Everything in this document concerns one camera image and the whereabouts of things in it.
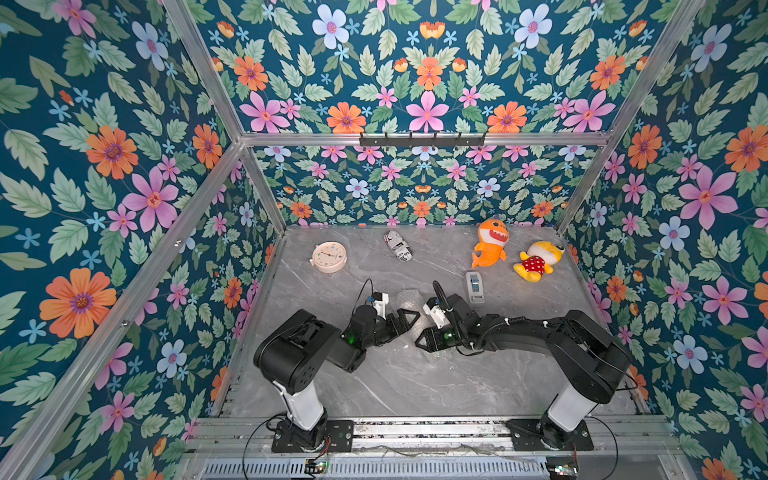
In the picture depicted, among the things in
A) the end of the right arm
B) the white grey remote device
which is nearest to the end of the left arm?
the end of the right arm

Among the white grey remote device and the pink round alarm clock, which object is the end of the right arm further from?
the pink round alarm clock

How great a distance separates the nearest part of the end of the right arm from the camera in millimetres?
665

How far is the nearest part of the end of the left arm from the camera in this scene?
2.42 ft
